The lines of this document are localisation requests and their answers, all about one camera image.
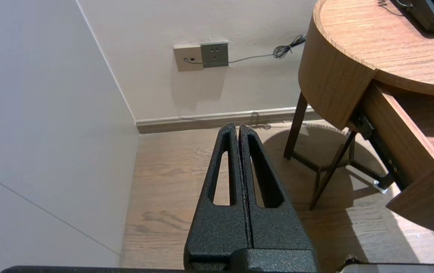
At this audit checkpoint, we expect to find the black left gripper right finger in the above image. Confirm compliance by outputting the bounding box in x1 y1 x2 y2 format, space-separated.
238 124 315 251

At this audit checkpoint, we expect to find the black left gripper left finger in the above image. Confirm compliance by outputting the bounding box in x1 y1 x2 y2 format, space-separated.
184 122 253 266

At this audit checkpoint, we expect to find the curved wooden table drawer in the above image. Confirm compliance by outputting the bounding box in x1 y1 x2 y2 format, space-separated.
348 82 434 239

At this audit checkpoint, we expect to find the round wooden side table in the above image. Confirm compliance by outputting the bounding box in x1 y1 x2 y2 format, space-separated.
283 0 434 211

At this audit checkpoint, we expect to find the black and white desk telephone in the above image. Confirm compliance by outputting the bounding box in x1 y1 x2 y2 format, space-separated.
406 0 434 33

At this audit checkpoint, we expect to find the wall skirting board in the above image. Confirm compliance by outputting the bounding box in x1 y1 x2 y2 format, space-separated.
135 107 316 134

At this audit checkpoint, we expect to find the thin grey telephone wire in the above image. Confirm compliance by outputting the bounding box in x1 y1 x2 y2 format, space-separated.
184 34 307 65

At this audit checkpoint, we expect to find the dark grey wall socket plate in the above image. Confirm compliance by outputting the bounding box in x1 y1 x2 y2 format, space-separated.
201 41 229 68

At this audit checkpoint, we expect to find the beige wall socket plate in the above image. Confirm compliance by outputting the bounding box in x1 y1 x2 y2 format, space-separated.
174 45 204 72

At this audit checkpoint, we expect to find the black coiled telephone cord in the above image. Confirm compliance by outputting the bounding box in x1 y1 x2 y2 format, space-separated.
378 0 410 10

